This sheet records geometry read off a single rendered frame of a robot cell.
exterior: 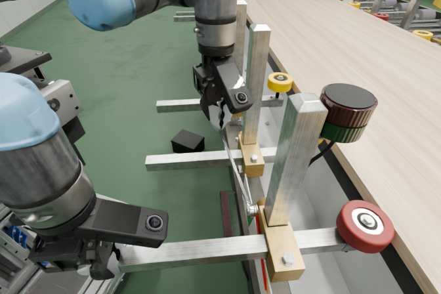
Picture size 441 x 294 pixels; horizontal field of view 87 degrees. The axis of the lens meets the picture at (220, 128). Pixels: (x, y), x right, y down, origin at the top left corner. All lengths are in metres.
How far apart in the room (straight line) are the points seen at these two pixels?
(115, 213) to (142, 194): 1.27
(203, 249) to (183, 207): 1.07
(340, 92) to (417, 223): 0.30
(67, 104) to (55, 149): 0.43
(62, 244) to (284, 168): 0.31
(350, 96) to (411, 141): 0.41
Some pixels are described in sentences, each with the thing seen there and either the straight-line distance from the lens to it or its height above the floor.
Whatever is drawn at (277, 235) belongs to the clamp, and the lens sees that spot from 0.45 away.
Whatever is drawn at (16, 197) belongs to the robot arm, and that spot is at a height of 1.09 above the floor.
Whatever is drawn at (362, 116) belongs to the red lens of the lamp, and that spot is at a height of 1.12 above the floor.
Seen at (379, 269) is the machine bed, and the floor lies 0.77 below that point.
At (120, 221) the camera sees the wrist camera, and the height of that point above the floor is 0.99.
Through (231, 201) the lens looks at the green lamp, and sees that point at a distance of 0.68.
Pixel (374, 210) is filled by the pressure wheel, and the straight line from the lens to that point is 0.50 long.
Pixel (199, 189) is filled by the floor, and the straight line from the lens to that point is 1.57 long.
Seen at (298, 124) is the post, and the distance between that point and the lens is 0.28.
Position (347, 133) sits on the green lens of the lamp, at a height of 1.10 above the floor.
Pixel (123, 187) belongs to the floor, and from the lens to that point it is 1.69.
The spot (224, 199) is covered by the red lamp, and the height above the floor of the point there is 0.70.
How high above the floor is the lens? 1.27
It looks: 40 degrees down
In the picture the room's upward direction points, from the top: straight up
